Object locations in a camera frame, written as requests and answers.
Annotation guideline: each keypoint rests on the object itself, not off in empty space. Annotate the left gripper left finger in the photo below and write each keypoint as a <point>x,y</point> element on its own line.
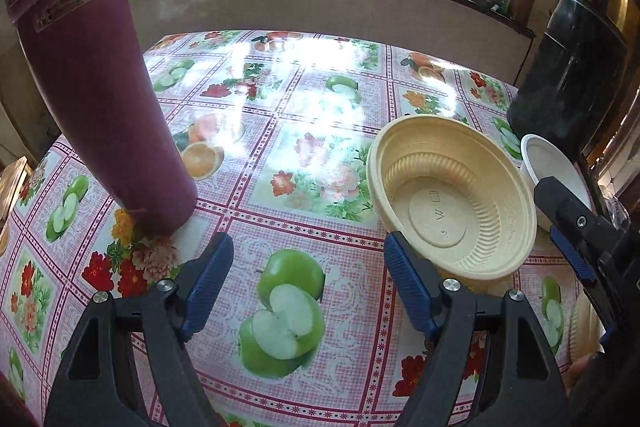
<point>97,382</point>

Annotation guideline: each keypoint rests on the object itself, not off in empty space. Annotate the wooden stool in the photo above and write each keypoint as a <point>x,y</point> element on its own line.
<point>12,179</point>

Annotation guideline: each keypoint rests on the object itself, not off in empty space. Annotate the beige ribbed disposable bowl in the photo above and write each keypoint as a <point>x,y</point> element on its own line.
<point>456,197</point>

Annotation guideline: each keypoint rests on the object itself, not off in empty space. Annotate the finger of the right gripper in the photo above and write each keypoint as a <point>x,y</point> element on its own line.
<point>604,259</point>

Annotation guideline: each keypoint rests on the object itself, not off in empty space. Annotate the floral fruit plastic tablecloth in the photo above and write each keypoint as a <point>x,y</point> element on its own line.
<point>274,127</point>

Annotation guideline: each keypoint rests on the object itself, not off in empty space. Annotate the small white disposable bowl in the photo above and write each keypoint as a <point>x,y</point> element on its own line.
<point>541,159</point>

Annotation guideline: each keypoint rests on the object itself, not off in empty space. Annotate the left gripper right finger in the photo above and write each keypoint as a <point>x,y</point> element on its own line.
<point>520,383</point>

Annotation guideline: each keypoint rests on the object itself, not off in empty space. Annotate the black electric kettle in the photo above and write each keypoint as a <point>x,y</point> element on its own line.
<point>573,79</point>

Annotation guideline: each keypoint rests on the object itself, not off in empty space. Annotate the maroon thermos bottle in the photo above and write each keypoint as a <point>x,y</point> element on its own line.
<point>88,67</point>

